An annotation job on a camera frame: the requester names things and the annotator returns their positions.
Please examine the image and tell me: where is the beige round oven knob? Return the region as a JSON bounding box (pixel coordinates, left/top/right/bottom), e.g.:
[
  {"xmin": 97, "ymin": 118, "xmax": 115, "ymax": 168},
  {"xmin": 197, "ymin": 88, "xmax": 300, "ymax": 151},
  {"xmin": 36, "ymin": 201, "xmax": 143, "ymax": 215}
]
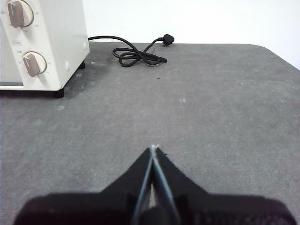
[
  {"xmin": 6, "ymin": 0, "xmax": 35, "ymax": 28},
  {"xmin": 22, "ymin": 51, "xmax": 47, "ymax": 77}
]

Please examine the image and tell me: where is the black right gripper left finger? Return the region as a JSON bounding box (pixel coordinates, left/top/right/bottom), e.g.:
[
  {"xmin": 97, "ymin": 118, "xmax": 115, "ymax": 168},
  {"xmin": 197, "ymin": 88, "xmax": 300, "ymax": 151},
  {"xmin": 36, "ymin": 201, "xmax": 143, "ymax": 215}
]
[{"xmin": 13, "ymin": 146, "xmax": 154, "ymax": 225}]

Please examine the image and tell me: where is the cream toaster oven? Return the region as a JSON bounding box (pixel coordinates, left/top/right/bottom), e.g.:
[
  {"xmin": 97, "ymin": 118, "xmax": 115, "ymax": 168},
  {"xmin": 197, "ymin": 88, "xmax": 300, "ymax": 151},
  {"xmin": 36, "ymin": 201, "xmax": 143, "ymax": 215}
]
[{"xmin": 0, "ymin": 0, "xmax": 90, "ymax": 98}]

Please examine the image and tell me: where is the black oven power cable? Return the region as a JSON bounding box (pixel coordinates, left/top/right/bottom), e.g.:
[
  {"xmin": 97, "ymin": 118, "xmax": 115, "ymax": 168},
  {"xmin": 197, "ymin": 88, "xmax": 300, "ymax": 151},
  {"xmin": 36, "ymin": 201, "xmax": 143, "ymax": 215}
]
[{"xmin": 87, "ymin": 34, "xmax": 175, "ymax": 68}]

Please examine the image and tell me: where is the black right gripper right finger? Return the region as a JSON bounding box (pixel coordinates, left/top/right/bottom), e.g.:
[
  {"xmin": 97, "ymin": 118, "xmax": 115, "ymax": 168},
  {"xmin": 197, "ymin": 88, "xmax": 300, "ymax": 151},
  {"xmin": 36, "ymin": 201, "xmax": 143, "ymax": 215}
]
[{"xmin": 156, "ymin": 146, "xmax": 297, "ymax": 225}]

